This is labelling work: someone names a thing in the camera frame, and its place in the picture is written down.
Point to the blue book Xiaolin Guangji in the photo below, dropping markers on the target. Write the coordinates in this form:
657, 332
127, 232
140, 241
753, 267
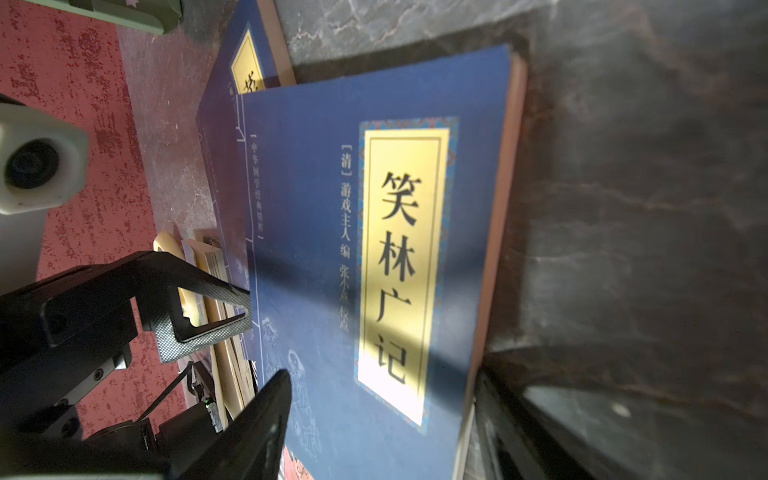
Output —
377, 212

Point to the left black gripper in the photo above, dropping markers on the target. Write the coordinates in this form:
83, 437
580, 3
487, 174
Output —
61, 337

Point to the blue book Yijing yellow label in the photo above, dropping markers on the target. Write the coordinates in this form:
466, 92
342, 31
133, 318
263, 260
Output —
203, 310

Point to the green wooden two-tier shelf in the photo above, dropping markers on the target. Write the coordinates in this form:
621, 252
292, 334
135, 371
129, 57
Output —
157, 17

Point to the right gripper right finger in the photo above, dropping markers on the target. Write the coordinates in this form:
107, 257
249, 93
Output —
513, 444

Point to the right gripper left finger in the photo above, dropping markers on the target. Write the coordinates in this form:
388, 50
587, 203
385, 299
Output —
251, 447

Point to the red magazine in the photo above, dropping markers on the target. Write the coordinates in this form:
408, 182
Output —
291, 468

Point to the blue book centre yellow label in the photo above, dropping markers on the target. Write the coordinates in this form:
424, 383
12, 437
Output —
253, 56

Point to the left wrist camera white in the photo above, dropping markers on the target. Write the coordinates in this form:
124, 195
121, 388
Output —
43, 165

